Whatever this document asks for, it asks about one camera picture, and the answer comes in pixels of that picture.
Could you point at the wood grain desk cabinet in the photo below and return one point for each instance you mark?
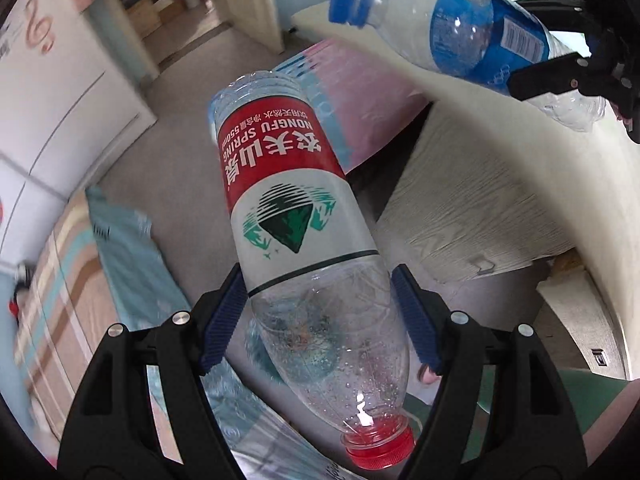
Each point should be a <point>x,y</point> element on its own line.
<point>462,211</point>

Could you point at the blue pink towel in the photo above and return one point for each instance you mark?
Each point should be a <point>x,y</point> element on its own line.
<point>361,104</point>

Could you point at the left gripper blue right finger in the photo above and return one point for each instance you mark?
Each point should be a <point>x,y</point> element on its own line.
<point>423,313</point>

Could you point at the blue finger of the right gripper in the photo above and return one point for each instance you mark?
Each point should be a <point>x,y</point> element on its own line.
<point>556,76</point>

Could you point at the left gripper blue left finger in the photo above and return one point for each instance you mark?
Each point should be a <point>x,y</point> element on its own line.
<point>220,313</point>

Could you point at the teal trash bin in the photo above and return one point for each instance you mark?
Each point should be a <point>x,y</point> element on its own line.
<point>307,352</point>

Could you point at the red label water bottle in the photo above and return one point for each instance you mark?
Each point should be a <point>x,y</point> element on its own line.
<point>305,251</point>

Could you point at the blue label water bottle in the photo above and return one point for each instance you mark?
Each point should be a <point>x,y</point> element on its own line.
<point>479,41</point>

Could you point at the purple storage bench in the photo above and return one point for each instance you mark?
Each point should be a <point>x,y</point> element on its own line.
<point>374,181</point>

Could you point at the white wardrobe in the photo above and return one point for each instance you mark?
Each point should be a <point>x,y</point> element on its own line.
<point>67,112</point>

